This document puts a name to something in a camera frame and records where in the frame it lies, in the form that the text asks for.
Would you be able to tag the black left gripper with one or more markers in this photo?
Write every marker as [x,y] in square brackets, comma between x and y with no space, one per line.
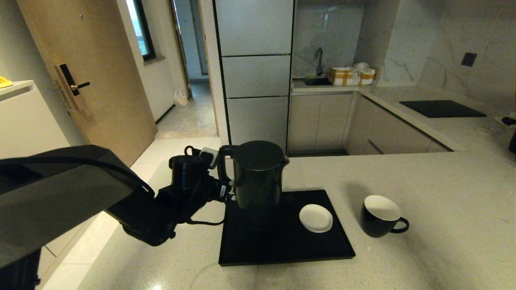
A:
[187,177]

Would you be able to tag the black electric kettle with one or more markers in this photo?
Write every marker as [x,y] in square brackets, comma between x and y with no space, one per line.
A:
[258,185]

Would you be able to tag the black cup white inside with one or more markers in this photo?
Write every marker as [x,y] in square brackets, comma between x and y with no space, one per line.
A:
[377,223]

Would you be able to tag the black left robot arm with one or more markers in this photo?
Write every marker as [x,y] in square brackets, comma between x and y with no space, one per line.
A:
[60,205]

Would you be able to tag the white plastic bag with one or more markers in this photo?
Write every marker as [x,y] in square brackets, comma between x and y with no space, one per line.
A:
[180,97]

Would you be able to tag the black rectangular serving tray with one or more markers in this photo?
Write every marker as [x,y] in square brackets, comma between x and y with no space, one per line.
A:
[282,249]

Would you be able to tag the tall silver fridge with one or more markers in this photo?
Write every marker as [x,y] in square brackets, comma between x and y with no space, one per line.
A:
[256,76]

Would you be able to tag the white round saucer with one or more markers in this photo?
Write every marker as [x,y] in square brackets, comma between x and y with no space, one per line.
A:
[316,218]

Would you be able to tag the beige sink base cabinet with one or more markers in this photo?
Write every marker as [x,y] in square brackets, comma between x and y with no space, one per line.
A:
[318,123]

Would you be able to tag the light wooden door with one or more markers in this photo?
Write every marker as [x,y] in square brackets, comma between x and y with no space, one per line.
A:
[109,100]

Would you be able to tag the dark kitchen sink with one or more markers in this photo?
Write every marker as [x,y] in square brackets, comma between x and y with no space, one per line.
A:
[316,81]

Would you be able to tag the metal kitchen faucet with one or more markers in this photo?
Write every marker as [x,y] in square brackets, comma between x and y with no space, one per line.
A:
[319,60]

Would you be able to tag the dark framed window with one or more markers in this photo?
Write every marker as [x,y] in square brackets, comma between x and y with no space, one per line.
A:
[143,32]

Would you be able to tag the beige counter drawer cabinet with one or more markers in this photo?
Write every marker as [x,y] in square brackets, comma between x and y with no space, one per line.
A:
[387,133]

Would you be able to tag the white crumpled bag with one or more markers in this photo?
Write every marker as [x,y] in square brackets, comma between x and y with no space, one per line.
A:
[361,66]

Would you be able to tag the white storage cabinet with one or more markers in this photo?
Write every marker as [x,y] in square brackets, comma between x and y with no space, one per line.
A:
[32,125]

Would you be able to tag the black induction cooktop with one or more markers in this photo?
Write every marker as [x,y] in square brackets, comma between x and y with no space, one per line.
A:
[441,108]

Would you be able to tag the yellow object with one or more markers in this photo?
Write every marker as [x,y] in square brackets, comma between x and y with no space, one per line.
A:
[5,82]

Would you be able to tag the dark rounded object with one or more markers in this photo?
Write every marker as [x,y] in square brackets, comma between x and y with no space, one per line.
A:
[512,143]

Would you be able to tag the black wall socket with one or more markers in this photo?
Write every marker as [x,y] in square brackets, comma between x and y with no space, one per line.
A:
[469,59]

